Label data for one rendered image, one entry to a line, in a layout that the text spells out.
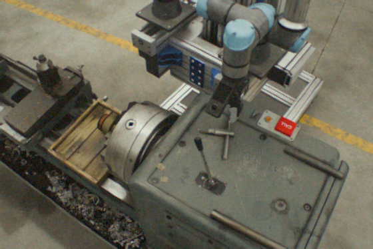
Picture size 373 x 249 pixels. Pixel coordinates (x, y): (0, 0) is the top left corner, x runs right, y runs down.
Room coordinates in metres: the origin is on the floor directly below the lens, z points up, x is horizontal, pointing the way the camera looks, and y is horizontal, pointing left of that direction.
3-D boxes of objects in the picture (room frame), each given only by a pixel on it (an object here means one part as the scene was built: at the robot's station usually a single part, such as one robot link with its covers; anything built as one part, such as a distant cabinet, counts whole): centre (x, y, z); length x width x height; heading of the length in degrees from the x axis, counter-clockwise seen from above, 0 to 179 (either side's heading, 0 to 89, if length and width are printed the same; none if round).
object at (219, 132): (0.65, -0.11, 1.27); 0.12 x 0.02 x 0.02; 79
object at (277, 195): (0.53, -0.19, 1.06); 0.59 x 0.48 x 0.39; 56
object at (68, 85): (1.13, 0.60, 0.99); 0.20 x 0.10 x 0.05; 56
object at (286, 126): (0.67, -0.35, 1.26); 0.06 x 0.06 x 0.02; 56
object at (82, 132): (0.89, 0.38, 0.89); 0.36 x 0.30 x 0.04; 146
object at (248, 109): (0.76, -0.21, 1.24); 0.09 x 0.08 x 0.03; 56
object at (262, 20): (0.79, -0.20, 1.59); 0.11 x 0.11 x 0.08; 53
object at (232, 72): (0.70, -0.15, 1.51); 0.08 x 0.08 x 0.05
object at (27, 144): (1.11, 0.70, 0.90); 0.47 x 0.30 x 0.06; 146
